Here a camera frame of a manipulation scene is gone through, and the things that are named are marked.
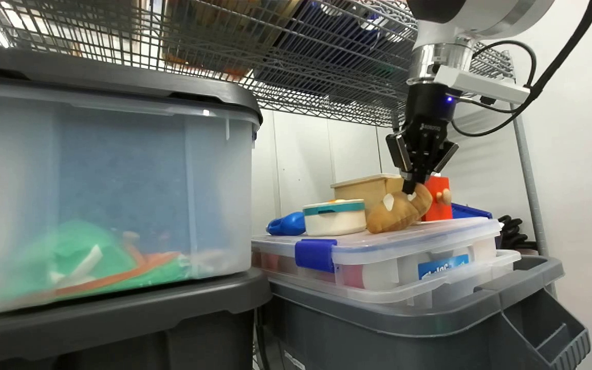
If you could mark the grey storage tote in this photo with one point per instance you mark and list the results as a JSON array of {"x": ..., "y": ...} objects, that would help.
[{"x": 510, "y": 323}]

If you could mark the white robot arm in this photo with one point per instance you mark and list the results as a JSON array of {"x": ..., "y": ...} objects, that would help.
[{"x": 449, "y": 30}]

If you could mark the brown plush toy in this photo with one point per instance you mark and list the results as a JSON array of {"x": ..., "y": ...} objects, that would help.
[{"x": 400, "y": 210}]

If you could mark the clear flat lidded container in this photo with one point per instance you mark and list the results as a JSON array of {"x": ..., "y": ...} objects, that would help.
[{"x": 390, "y": 260}]

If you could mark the clear bin with grey lid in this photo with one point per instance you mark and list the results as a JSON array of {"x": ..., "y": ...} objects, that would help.
[{"x": 119, "y": 176}]

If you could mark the blue container clip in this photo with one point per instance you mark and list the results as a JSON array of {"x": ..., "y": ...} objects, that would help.
[{"x": 316, "y": 254}]

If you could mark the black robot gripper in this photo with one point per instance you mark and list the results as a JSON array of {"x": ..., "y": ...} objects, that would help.
[{"x": 421, "y": 146}]

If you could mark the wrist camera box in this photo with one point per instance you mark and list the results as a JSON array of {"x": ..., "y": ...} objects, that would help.
[{"x": 479, "y": 84}]

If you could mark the wire metal shelf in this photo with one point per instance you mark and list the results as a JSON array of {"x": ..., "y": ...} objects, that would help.
[{"x": 340, "y": 57}]

